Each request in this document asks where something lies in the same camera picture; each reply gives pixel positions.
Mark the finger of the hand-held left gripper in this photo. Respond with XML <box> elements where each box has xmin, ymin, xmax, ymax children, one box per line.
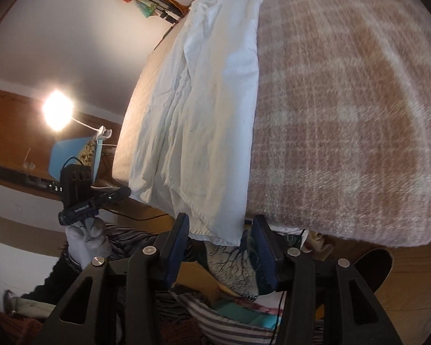
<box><xmin>107</xmin><ymin>186</ymin><xmax>132</xmax><ymax>206</ymax></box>

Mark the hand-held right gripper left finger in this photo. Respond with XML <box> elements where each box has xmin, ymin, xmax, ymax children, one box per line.
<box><xmin>34</xmin><ymin>213</ymin><xmax>191</xmax><ymax>345</ymax></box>

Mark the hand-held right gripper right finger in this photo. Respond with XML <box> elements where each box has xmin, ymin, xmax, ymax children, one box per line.
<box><xmin>251</xmin><ymin>215</ymin><xmax>403</xmax><ymax>345</ymax></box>

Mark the white long-sleeved shirt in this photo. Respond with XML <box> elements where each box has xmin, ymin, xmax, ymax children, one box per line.
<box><xmin>129</xmin><ymin>0</ymin><xmax>269</xmax><ymax>247</ymax></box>

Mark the person's left forearm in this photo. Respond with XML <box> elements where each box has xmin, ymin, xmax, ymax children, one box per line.
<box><xmin>22</xmin><ymin>252</ymin><xmax>85</xmax><ymax>306</ymax></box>

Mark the person's left hand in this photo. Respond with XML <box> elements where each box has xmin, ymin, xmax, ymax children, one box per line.
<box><xmin>65</xmin><ymin>216</ymin><xmax>113</xmax><ymax>270</ymax></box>

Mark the leopard print cloth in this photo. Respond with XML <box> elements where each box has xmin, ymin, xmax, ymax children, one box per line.
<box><xmin>77</xmin><ymin>138</ymin><xmax>98</xmax><ymax>168</ymax></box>

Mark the blue chair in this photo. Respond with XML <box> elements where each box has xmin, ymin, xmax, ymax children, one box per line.
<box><xmin>48</xmin><ymin>135</ymin><xmax>107</xmax><ymax>185</ymax></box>

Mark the teal flat book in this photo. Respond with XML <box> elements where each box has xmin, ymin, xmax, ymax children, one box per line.
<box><xmin>213</xmin><ymin>300</ymin><xmax>263</xmax><ymax>326</ymax></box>

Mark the white clip-on lamp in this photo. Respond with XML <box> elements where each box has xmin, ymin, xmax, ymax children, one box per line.
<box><xmin>42</xmin><ymin>90</ymin><xmax>113</xmax><ymax>141</ymax></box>

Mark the grey striped cloth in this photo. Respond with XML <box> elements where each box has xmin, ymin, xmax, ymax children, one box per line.
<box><xmin>185</xmin><ymin>292</ymin><xmax>291</xmax><ymax>345</ymax></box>

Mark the wooden cabinet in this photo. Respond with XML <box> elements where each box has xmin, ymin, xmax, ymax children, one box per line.
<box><xmin>0</xmin><ymin>88</ymin><xmax>123</xmax><ymax>195</ymax></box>

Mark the dark oval board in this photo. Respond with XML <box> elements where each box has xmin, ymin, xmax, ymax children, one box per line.
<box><xmin>354</xmin><ymin>247</ymin><xmax>394</xmax><ymax>296</ymax></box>

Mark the checkered bed mattress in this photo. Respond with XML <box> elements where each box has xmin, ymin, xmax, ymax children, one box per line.
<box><xmin>111</xmin><ymin>0</ymin><xmax>431</xmax><ymax>248</ymax></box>

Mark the black floor cable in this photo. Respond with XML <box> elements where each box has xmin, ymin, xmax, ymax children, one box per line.
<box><xmin>102</xmin><ymin>206</ymin><xmax>170</xmax><ymax>221</ymax></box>

